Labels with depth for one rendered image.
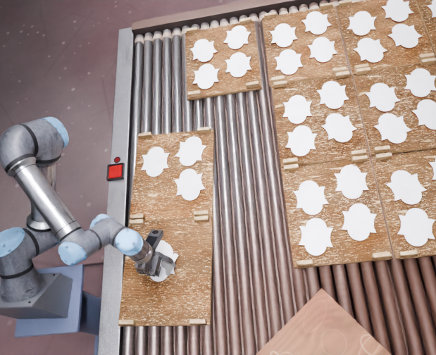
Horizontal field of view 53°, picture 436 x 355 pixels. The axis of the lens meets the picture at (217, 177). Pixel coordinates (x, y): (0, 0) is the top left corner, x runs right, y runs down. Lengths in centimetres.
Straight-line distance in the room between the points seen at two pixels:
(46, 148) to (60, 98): 217
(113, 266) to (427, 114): 140
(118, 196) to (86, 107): 168
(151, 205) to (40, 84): 225
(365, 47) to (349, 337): 125
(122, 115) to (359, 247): 121
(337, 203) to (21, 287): 120
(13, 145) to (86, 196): 170
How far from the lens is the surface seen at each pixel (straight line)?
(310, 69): 208
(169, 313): 171
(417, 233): 174
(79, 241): 140
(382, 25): 226
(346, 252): 169
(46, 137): 154
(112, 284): 183
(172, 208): 182
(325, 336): 152
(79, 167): 328
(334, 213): 173
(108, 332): 180
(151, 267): 159
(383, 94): 200
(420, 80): 206
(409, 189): 179
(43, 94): 382
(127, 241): 141
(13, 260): 173
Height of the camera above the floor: 255
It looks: 62 degrees down
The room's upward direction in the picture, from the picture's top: 23 degrees counter-clockwise
